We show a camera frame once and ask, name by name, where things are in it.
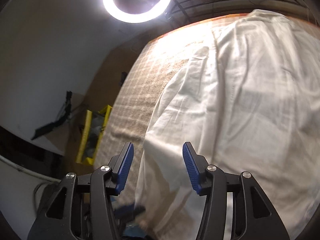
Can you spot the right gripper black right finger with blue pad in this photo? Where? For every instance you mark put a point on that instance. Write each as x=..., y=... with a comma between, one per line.
x=253, y=214

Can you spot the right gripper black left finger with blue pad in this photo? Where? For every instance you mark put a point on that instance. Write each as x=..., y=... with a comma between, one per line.
x=81, y=205

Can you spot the white shirt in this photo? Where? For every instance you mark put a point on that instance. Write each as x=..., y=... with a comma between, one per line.
x=248, y=100

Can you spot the black tripod stand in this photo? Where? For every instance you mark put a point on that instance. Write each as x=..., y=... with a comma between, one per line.
x=62, y=117

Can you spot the yellow storage bin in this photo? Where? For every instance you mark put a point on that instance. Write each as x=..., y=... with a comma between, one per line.
x=91, y=135

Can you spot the beige checkered bed cover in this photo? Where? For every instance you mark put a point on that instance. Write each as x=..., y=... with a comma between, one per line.
x=158, y=62

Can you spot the black metal rack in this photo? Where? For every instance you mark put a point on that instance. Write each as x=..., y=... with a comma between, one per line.
x=184, y=12

